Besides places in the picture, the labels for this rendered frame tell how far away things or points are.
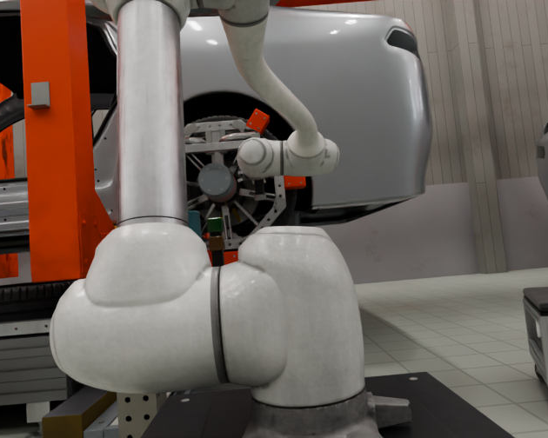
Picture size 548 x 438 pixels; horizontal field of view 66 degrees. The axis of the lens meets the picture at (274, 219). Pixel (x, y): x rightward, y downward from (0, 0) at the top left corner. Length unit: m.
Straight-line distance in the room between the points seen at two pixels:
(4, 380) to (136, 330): 1.26
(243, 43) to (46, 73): 0.92
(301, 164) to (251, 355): 0.76
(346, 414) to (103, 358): 0.29
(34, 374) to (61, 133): 0.82
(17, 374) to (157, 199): 1.24
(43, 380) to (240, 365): 1.24
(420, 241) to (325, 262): 5.82
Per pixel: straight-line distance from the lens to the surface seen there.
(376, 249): 6.15
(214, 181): 1.65
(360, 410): 0.58
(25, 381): 1.74
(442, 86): 6.92
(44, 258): 1.57
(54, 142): 1.61
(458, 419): 0.71
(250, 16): 0.88
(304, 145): 1.17
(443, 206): 6.49
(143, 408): 1.23
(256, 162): 1.16
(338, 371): 0.54
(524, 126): 7.26
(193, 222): 1.67
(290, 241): 0.53
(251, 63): 0.97
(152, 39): 0.73
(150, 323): 0.53
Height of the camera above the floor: 0.56
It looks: 4 degrees up
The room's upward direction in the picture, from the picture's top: 5 degrees counter-clockwise
